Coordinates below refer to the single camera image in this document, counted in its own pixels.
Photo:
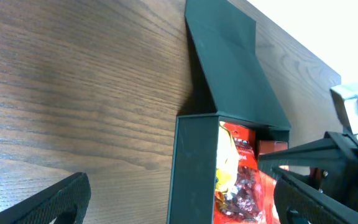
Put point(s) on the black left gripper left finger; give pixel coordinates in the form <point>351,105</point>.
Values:
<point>64,202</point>

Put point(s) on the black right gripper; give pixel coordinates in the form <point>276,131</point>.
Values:
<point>333,162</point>

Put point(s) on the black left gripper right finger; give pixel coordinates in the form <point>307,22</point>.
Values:
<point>297,202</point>

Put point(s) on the red Hacks candy bag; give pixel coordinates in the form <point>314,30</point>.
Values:
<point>250,200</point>

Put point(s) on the red Hello Panda box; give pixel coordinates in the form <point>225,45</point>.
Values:
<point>268,147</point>

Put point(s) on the yellow snack packet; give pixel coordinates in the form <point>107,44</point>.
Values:
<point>227,160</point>

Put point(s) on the black storage box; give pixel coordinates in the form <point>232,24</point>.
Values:
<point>228,85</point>

